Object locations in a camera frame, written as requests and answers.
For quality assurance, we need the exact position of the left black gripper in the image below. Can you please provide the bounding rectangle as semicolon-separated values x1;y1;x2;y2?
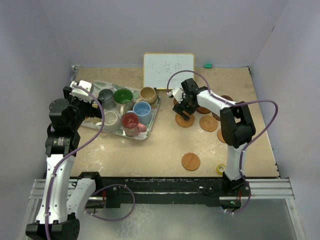
63;87;104;131

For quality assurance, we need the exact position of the woven rattan coaster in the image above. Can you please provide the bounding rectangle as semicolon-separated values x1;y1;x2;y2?
175;114;195;128
199;115;218;132

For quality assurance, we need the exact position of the dark walnut coaster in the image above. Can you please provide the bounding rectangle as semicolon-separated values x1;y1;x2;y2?
221;95;233;101
212;113;221;121

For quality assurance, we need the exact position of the orange wooden coaster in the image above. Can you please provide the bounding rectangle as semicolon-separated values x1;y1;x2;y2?
181;152;201;171
217;129;225;143

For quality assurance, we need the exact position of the red pink mug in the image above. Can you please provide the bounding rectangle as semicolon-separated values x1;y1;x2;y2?
121;112;147;138

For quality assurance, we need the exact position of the orange wooden coaster front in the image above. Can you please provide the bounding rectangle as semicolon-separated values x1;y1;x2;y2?
181;152;201;171

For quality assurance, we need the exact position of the yellow mug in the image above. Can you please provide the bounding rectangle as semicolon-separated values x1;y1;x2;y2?
85;117;102;125

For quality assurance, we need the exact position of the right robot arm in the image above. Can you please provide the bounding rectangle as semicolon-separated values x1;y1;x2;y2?
167;78;256;196

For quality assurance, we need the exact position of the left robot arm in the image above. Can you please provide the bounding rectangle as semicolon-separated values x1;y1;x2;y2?
25;80;104;240

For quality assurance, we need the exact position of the grey mug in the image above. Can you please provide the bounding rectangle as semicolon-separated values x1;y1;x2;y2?
98;88;115;110

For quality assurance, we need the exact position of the white mug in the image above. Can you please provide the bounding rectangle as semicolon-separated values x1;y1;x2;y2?
95;111;121;132

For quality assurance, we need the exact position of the green mug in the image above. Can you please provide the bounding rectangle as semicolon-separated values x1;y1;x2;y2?
113;88;134;117

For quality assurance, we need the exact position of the tan brown mug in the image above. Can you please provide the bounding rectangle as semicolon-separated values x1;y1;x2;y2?
136;87;158;105

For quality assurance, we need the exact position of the light blue mug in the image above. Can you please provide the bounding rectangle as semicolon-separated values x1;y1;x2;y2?
132;101;152;125

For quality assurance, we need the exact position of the green small object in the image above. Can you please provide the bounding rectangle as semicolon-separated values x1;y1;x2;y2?
203;63;213;69

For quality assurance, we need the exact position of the small whiteboard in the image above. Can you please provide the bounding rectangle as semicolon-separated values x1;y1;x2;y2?
143;52;195;90

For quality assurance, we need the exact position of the yellow tape roll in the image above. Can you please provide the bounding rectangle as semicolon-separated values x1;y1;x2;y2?
216;164;226;175

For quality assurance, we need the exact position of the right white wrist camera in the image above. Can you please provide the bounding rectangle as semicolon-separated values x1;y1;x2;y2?
167;87;184;103

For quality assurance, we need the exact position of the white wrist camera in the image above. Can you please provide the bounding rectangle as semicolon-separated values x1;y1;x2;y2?
70;80;94;103
167;87;184;103

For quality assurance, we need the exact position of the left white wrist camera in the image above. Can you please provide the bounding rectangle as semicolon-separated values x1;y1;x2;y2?
70;80;94;103

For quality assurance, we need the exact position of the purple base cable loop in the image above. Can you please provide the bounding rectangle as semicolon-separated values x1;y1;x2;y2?
84;184;136;222

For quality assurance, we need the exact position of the black base frame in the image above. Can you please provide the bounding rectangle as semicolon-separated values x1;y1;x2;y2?
77;171;251;209

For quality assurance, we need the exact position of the aluminium rail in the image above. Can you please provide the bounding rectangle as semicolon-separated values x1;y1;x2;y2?
29;178;295;200

